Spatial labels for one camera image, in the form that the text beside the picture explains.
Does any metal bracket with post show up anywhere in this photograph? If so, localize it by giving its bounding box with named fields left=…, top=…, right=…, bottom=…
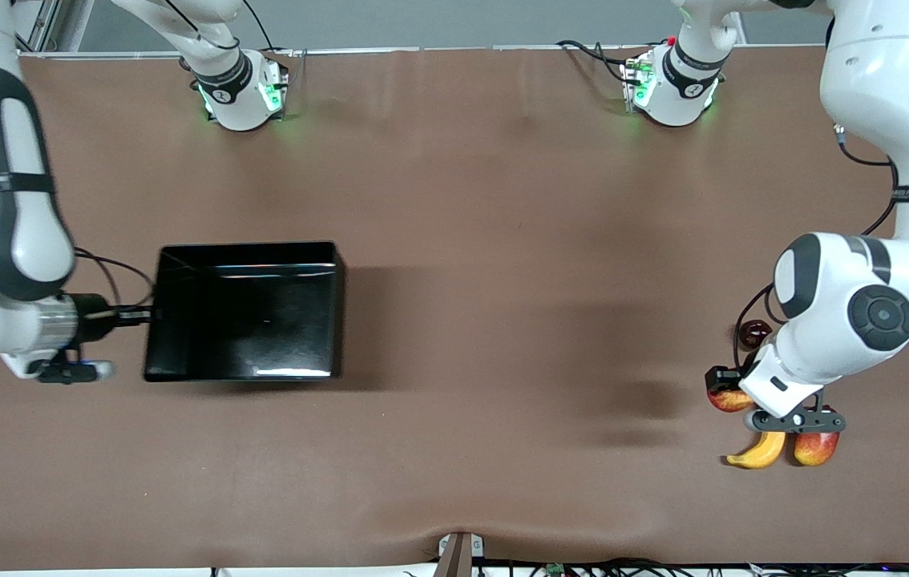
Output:
left=434, top=531, right=486, bottom=577

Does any brown table cover mat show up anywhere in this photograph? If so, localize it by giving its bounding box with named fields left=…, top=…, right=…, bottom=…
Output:
left=0, top=46, right=909, bottom=571

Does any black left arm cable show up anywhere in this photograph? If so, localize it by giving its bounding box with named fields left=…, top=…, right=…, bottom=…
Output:
left=733, top=120, right=909, bottom=373

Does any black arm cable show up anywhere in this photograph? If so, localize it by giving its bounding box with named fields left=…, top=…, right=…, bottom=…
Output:
left=74, top=248, right=155, bottom=309
left=733, top=120, right=909, bottom=373

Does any yellow banana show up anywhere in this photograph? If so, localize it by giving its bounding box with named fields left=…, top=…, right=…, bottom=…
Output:
left=725, top=431, right=787, bottom=470

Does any red yellow striped apple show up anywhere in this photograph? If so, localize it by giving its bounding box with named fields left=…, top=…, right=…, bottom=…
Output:
left=707, top=388, right=754, bottom=414

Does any red yellow mango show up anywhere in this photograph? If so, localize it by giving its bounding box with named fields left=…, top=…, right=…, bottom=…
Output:
left=794, top=430, right=841, bottom=468

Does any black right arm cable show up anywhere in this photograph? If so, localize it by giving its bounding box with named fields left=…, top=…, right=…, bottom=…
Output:
left=74, top=248, right=155, bottom=309

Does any dark purple plum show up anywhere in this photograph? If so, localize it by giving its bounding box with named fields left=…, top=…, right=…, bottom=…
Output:
left=737, top=319, right=774, bottom=350

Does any aluminium frame profile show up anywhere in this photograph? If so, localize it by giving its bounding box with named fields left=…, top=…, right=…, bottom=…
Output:
left=18, top=0, right=95, bottom=55

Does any black rectangular box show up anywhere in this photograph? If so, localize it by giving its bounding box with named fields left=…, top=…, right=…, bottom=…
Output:
left=142, top=240, right=345, bottom=383

